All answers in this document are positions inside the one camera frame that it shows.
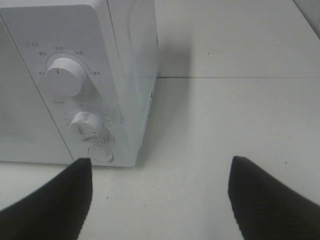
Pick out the white microwave door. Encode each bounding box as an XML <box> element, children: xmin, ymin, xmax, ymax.
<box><xmin>0</xmin><ymin>21</ymin><xmax>74</xmax><ymax>165</ymax></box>

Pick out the round white door button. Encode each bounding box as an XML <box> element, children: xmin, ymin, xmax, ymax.
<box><xmin>88</xmin><ymin>146</ymin><xmax>114</xmax><ymax>163</ymax></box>

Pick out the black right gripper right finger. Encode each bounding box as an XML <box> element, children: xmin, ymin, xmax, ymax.
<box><xmin>227</xmin><ymin>156</ymin><xmax>320</xmax><ymax>240</ymax></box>

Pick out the white microwave oven body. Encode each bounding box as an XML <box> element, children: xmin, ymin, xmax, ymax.
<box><xmin>0</xmin><ymin>0</ymin><xmax>158</xmax><ymax>168</ymax></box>

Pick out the white microwave knob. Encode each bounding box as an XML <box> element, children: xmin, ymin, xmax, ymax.
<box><xmin>69</xmin><ymin>111</ymin><xmax>105</xmax><ymax>141</ymax></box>
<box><xmin>44</xmin><ymin>57</ymin><xmax>87</xmax><ymax>97</ymax></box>

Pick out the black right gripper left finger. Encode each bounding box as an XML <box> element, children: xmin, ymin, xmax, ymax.
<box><xmin>0</xmin><ymin>158</ymin><xmax>93</xmax><ymax>240</ymax></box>

